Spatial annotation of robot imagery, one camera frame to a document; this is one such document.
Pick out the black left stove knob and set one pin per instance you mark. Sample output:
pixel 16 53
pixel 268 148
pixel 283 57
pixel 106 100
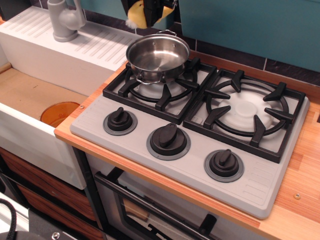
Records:
pixel 120 122

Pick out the wooden drawer cabinet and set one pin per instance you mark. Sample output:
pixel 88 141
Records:
pixel 51 196

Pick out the grey toy stove top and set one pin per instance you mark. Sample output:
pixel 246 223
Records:
pixel 254 193

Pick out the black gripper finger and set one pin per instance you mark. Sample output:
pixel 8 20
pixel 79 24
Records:
pixel 153 11
pixel 127 4

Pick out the black stove knob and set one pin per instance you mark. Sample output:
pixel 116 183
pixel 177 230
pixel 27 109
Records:
pixel 224 166
pixel 168 143
pixel 120 122

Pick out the black burner grate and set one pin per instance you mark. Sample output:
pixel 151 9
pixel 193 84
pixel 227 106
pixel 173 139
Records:
pixel 168 101
pixel 252 115

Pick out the white toy sink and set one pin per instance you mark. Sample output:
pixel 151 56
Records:
pixel 37 72

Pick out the stainless steel pan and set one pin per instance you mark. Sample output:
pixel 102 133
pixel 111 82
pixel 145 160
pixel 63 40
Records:
pixel 158 58

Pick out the black middle stove knob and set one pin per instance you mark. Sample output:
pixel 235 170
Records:
pixel 168 143

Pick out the black left burner grate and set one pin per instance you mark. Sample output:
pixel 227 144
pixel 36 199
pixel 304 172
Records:
pixel 168 101

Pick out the oven door with black handle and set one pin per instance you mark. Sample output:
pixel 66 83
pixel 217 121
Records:
pixel 111 181

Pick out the grey toy faucet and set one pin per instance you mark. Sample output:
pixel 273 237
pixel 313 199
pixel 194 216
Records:
pixel 65 22

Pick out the black right burner grate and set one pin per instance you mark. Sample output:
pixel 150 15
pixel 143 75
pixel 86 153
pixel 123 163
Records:
pixel 252 115

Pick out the black right stove knob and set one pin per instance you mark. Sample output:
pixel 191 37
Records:
pixel 224 166

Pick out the yellow stuffed duck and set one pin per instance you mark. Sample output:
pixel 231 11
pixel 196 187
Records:
pixel 140 18

